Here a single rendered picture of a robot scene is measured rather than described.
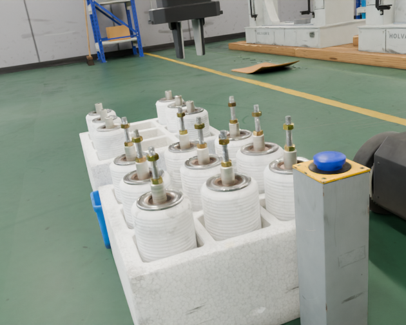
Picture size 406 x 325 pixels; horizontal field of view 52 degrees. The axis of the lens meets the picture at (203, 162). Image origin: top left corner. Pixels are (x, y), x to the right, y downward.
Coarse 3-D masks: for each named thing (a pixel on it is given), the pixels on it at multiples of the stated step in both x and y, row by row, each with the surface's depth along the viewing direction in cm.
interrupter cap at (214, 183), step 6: (240, 174) 72; (246, 174) 71; (210, 180) 71; (216, 180) 71; (240, 180) 69; (246, 180) 69; (210, 186) 68; (216, 186) 68; (222, 186) 68; (228, 186) 67; (234, 186) 67; (240, 186) 66; (246, 186) 67
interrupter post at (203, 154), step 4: (204, 148) 78; (200, 152) 78; (204, 152) 78; (208, 152) 79; (200, 156) 79; (204, 156) 79; (208, 156) 79; (200, 160) 79; (204, 160) 79; (208, 160) 79
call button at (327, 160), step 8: (320, 152) 55; (328, 152) 55; (336, 152) 54; (320, 160) 53; (328, 160) 52; (336, 160) 52; (344, 160) 52; (320, 168) 53; (328, 168) 53; (336, 168) 53
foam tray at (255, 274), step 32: (288, 224) 68; (128, 256) 65; (192, 256) 63; (224, 256) 64; (256, 256) 66; (288, 256) 68; (128, 288) 67; (160, 288) 62; (192, 288) 64; (224, 288) 66; (256, 288) 68; (288, 288) 70; (160, 320) 63; (192, 320) 66; (224, 320) 68; (256, 320) 70; (288, 320) 73
